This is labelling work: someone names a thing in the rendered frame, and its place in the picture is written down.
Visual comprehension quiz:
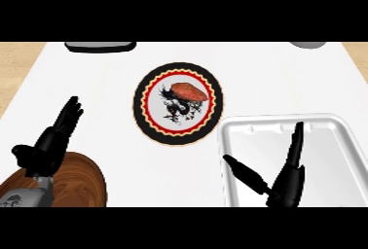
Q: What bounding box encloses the grey rounded object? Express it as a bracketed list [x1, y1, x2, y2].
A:
[288, 41, 329, 50]

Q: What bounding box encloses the black grey flat appliance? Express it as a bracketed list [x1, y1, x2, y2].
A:
[63, 41, 136, 53]

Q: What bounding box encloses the round brown wooden board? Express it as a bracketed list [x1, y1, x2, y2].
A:
[0, 151, 108, 208]

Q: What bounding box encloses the black red patterned plate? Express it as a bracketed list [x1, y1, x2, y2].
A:
[131, 61, 224, 146]

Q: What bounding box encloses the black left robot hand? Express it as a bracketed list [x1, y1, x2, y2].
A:
[10, 95, 84, 178]

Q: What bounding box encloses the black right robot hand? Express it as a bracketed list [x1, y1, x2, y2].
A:
[221, 121, 306, 208]

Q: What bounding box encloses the white tray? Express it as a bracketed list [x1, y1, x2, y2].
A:
[217, 112, 368, 208]

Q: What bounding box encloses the orange sweet potato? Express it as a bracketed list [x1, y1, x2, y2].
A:
[170, 82, 210, 102]

